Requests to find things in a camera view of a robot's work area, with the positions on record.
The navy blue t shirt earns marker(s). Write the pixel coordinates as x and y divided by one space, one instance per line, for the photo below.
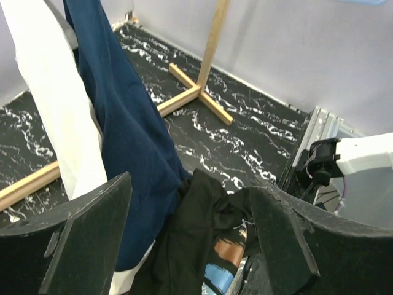
135 138

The black printed t shirt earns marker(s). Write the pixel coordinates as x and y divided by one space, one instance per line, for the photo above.
202 244

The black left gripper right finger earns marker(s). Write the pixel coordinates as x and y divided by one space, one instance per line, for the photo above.
307 250

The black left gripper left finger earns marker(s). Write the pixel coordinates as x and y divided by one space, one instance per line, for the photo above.
70 249

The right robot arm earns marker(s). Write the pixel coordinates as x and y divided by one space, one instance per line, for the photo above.
338 158

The wooden clothes rack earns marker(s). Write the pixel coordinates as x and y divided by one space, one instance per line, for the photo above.
46 175

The white t shirt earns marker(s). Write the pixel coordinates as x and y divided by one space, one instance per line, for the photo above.
46 63

